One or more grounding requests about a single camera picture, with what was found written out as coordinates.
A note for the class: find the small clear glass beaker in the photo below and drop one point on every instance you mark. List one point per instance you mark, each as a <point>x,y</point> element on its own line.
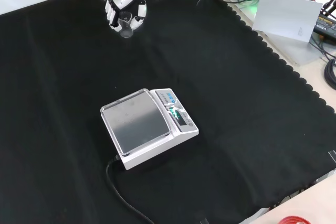
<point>126,33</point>

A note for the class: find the white electronic balance steel pan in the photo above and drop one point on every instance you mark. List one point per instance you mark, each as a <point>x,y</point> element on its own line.
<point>147,119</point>

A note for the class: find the black bench cloth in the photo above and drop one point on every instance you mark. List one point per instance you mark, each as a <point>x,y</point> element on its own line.
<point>236,103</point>

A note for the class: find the black power adapter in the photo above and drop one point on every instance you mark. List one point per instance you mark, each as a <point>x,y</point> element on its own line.
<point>325,26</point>

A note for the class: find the grey tape piece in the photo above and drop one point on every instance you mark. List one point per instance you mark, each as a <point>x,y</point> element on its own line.
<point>204,221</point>
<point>333,155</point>

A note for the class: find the red round object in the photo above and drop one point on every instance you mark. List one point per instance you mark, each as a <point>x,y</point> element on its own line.
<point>291,219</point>

